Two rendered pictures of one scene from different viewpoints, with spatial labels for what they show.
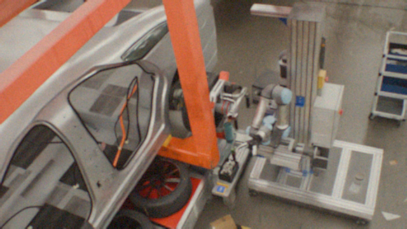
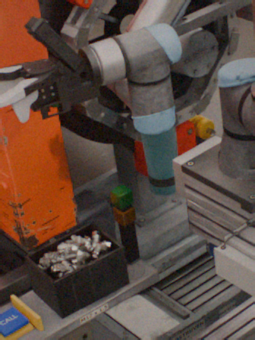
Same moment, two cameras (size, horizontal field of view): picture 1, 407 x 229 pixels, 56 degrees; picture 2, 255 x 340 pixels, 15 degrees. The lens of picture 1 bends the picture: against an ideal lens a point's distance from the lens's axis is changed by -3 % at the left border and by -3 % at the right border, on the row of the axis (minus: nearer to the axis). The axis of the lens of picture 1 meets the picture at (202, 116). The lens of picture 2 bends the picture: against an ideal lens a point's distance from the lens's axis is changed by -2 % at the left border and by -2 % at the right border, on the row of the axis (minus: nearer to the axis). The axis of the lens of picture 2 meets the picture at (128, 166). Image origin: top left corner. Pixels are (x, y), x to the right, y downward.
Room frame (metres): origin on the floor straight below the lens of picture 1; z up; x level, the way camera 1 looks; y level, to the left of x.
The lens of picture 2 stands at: (0.79, -1.07, 1.95)
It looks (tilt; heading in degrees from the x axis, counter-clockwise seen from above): 32 degrees down; 25
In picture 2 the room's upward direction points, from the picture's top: 9 degrees counter-clockwise
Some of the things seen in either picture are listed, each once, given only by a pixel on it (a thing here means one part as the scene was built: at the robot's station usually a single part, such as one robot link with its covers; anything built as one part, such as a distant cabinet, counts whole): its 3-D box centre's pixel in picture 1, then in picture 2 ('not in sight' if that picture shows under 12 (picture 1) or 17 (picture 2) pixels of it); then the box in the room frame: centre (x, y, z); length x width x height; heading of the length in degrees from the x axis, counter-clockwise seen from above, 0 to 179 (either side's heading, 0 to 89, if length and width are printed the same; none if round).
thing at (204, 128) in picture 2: not in sight; (180, 115); (3.15, -0.18, 0.51); 0.29 x 0.06 x 0.06; 58
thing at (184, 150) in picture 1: (177, 143); not in sight; (2.74, 0.30, 0.69); 0.52 x 0.17 x 0.35; 58
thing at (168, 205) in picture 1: (159, 185); not in sight; (2.50, 0.57, 0.39); 0.66 x 0.66 x 0.24
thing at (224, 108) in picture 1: (227, 107); (174, 43); (2.95, -0.26, 0.85); 0.21 x 0.14 x 0.14; 58
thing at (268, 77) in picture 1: (270, 89); not in sight; (3.88, -0.95, 0.17); 0.43 x 0.36 x 0.34; 138
